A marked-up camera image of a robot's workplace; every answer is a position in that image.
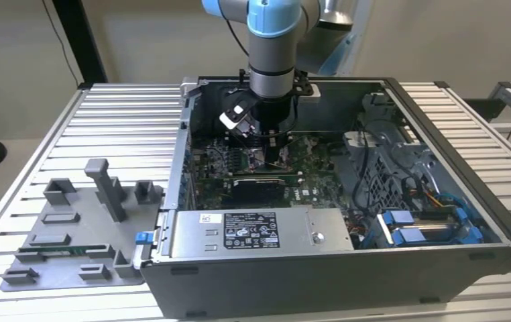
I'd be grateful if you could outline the black upright post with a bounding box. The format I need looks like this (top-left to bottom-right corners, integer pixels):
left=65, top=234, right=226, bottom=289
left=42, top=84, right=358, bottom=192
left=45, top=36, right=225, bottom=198
left=53, top=0, right=107, bottom=84

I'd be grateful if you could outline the grey plastic parts rack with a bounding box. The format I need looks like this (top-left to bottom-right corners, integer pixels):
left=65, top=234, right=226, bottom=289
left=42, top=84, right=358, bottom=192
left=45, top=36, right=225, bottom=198
left=0, top=158, right=166, bottom=292

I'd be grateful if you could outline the black wire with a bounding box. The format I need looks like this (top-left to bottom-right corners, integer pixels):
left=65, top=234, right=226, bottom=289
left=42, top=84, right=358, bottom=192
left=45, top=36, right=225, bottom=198
left=351, top=130, right=374, bottom=215

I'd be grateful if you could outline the CPU socket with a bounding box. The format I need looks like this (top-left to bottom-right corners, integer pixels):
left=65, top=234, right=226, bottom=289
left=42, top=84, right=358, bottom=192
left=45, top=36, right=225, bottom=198
left=242, top=146, right=291, bottom=174

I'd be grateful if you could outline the green motherboard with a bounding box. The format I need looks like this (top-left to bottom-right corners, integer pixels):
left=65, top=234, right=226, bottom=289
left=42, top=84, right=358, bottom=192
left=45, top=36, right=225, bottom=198
left=189, top=132, right=358, bottom=211

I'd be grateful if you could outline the grey metal drive cage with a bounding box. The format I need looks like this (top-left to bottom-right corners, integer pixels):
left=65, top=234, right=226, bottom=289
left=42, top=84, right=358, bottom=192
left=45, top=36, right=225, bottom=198
left=327, top=129, right=447, bottom=219

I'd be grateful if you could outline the silver square CPU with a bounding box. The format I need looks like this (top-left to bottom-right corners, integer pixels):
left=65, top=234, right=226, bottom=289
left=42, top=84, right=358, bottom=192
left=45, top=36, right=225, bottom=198
left=247, top=149, right=270, bottom=167

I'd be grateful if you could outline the black graphics card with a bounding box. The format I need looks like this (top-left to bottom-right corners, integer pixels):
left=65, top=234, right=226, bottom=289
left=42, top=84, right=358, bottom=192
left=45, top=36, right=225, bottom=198
left=198, top=176, right=302, bottom=207

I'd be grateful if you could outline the dark grey PC case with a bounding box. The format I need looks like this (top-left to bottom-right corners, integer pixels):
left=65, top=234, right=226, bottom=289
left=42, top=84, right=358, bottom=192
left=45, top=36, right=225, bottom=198
left=139, top=76, right=511, bottom=319

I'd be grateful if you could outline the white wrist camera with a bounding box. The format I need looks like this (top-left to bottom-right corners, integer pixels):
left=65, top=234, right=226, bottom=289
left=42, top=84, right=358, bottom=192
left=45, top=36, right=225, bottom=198
left=217, top=100, right=255, bottom=138
left=293, top=77, right=321, bottom=99

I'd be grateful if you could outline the pale blue wire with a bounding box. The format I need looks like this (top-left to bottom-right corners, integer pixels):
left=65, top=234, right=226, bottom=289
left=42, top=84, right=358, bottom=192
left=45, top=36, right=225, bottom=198
left=433, top=191, right=465, bottom=211

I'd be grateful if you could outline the silver power supply unit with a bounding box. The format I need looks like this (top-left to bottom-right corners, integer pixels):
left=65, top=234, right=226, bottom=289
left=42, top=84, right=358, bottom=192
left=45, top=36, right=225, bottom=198
left=166, top=207, right=354, bottom=261

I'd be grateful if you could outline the black RAM slot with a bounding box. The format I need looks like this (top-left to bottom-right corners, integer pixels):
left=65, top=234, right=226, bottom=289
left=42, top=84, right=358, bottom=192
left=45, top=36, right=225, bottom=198
left=229, top=170, right=303, bottom=179

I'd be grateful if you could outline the black bracket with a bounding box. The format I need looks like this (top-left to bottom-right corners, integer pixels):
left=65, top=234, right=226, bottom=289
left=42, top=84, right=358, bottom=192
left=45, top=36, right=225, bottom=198
left=462, top=97, right=506, bottom=122

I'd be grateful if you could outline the thin black wall cable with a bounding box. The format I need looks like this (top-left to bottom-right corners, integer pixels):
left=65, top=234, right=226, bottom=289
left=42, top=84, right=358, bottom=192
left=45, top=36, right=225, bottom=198
left=41, top=0, right=79, bottom=89

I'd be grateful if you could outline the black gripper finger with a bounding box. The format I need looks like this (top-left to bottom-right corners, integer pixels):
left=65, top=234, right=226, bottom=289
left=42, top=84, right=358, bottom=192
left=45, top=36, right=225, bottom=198
left=273, top=130, right=283, bottom=168
left=265, top=130, right=274, bottom=167

